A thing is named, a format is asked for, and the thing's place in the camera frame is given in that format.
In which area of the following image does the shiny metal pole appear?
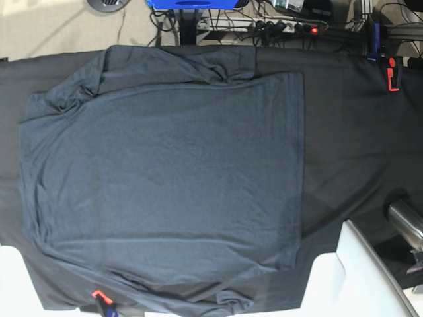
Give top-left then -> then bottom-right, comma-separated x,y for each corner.
386,199 -> 422,251

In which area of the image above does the blue plastic bin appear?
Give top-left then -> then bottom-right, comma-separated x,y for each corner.
146,0 -> 238,10

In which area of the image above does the white panel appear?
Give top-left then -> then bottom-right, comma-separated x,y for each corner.
300,221 -> 418,317
1,246 -> 82,317

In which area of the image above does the orange black clamp right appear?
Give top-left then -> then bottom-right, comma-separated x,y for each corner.
387,57 -> 403,92

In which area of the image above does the black table cloth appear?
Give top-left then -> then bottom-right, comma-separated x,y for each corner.
1,46 -> 422,313

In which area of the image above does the orange black clamp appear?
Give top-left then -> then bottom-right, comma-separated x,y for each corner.
91,289 -> 120,317
387,57 -> 403,92

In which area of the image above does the black table leg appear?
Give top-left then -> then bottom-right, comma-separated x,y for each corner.
175,9 -> 204,46

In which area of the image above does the orange black clamp bottom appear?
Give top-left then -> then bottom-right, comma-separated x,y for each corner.
91,289 -> 120,317

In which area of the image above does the dark grey T-shirt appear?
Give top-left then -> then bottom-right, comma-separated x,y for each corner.
19,46 -> 305,316

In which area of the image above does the white panel left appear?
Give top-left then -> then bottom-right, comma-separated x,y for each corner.
1,246 -> 82,317

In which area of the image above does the white power strip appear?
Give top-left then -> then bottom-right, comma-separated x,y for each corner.
198,17 -> 297,33

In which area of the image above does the white panel right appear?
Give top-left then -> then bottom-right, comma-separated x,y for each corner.
300,221 -> 418,317

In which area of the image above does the blue clamp handle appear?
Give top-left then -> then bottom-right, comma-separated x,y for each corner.
366,22 -> 381,61

